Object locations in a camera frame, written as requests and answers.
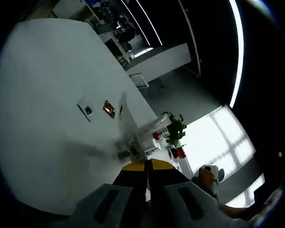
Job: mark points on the white skincare bottle red collar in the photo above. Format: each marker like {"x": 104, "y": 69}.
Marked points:
{"x": 160, "y": 128}

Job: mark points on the white office chair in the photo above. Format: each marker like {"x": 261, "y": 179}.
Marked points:
{"x": 139, "y": 80}

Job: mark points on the white skincare tube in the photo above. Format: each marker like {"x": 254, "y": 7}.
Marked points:
{"x": 129, "y": 111}

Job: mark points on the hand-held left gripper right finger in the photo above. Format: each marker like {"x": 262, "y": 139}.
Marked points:
{"x": 180, "y": 204}

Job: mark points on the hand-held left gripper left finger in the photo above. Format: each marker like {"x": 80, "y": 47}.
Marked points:
{"x": 118, "y": 204}

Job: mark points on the small clear skincare sachet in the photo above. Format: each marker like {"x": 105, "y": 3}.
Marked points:
{"x": 86, "y": 111}

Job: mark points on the ceiling light strip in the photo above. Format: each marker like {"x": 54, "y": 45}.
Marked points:
{"x": 240, "y": 59}

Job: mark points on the potted green plant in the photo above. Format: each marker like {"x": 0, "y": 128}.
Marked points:
{"x": 175, "y": 128}

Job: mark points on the gold skincare sachet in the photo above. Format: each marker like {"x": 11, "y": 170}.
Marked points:
{"x": 109, "y": 109}

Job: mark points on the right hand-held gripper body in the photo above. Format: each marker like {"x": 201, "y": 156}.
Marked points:
{"x": 218, "y": 174}

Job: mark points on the red white box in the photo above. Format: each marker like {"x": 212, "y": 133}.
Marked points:
{"x": 177, "y": 152}

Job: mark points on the small white skincare bottle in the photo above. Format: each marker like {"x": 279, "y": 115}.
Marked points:
{"x": 135, "y": 147}

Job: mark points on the bright window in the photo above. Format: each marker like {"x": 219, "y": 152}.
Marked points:
{"x": 218, "y": 142}

